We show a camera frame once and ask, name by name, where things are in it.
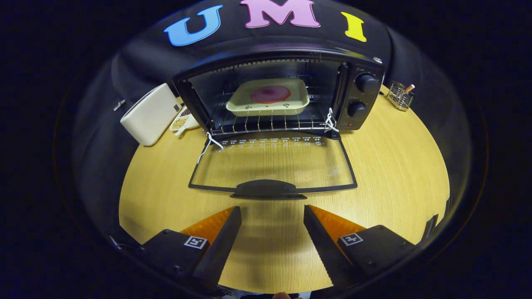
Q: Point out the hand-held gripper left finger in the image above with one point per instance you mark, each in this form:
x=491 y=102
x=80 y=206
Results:
x=220 y=253

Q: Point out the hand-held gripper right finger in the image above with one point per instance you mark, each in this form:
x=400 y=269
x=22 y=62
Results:
x=322 y=249

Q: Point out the cream square plate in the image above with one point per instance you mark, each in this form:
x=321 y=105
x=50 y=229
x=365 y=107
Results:
x=266 y=109

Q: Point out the black toaster oven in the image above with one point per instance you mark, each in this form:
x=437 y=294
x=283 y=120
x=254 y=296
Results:
x=365 y=104

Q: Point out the pink ham slice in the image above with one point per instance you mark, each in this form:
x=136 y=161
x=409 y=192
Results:
x=270 y=94

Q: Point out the white bread toaster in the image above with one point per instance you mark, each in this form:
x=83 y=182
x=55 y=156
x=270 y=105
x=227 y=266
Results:
x=149 y=116

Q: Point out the small white dish of beans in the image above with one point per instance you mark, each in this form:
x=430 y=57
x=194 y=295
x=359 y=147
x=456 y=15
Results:
x=179 y=123

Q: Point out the silver clip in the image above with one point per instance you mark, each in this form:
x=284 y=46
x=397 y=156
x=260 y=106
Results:
x=119 y=105

